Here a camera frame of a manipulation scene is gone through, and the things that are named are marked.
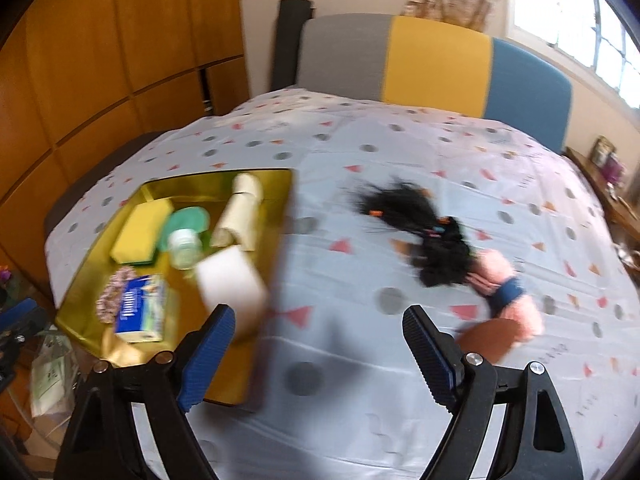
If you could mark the gold metal tray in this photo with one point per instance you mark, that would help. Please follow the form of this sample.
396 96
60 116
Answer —
85 310

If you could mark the clear plastic bag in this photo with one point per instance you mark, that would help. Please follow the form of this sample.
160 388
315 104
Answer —
50 380

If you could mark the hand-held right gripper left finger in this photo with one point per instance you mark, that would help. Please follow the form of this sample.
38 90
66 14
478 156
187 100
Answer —
207 355

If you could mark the window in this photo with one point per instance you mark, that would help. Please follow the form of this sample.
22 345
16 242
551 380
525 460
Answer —
580 5

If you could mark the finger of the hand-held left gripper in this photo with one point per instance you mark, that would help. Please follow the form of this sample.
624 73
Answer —
20 315

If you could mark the white foam sponge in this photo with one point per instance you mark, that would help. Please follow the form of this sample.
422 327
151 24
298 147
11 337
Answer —
232 285

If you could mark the patterned white tablecloth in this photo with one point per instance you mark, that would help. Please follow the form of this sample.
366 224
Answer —
350 310

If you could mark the black-haired doll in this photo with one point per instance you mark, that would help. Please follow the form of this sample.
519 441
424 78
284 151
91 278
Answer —
440 255

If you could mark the yellow green-backed sponge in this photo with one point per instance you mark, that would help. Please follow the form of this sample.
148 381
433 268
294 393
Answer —
140 232

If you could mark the wooden wardrobe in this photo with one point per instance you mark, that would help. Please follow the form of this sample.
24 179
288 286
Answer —
100 35

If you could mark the patterned fabric scrunchie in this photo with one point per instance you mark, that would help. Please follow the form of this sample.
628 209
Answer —
112 292

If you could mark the blue tissue packet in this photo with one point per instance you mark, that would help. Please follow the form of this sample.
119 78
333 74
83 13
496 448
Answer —
142 310

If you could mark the black rolled mat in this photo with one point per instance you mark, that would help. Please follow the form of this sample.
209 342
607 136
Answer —
287 45

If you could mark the green silicone travel bottle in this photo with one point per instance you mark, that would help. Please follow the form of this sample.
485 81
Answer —
185 235

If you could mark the picture frame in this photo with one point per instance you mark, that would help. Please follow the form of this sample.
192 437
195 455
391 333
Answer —
602 152

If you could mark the wooden side shelf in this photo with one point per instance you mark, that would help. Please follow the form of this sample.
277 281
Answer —
615 210

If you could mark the grey yellow blue chair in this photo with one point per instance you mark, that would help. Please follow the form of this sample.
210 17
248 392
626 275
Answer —
435 60

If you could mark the beige bandage roll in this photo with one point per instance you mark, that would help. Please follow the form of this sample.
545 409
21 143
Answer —
240 215

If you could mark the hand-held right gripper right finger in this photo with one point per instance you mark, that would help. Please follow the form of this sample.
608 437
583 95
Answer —
430 355

